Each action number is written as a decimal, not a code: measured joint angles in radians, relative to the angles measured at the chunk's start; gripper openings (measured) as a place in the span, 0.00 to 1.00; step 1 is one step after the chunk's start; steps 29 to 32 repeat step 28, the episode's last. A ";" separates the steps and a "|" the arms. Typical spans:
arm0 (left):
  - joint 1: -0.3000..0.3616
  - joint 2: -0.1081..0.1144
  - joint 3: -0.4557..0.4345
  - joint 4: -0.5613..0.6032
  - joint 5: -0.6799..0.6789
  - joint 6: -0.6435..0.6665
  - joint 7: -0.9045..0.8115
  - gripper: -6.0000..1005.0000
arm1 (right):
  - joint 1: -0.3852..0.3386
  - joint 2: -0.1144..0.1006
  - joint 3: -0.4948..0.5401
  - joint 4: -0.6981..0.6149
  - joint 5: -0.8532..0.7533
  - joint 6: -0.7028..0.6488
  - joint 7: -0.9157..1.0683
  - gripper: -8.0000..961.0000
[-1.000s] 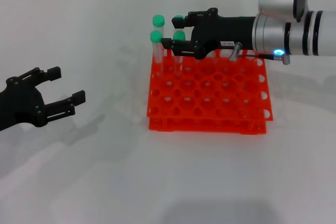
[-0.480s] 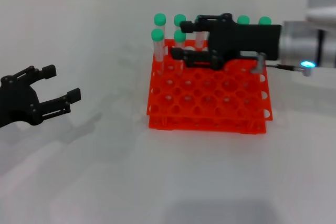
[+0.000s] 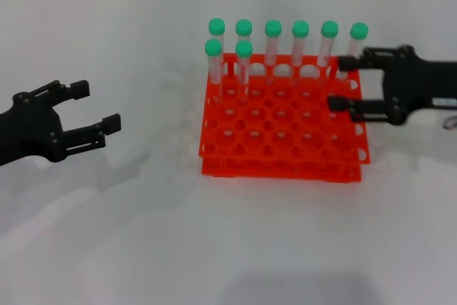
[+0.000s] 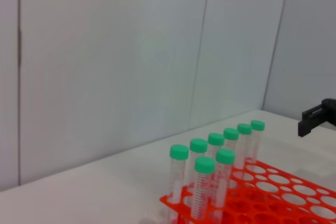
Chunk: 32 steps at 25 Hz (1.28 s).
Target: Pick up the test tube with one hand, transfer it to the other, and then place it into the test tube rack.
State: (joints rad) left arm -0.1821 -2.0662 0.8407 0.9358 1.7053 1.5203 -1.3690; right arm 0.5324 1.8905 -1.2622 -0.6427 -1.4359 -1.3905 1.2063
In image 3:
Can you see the clear green-capped test tube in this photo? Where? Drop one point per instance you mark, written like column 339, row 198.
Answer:
column 216, row 26
column 300, row 29
column 213, row 48
column 329, row 29
column 358, row 31
column 273, row 28
column 243, row 27
column 243, row 49

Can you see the orange test tube rack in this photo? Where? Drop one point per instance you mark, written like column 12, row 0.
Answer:
column 282, row 133

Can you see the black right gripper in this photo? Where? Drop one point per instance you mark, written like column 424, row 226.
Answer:
column 417, row 83

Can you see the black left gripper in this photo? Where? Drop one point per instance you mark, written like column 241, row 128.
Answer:
column 28, row 133

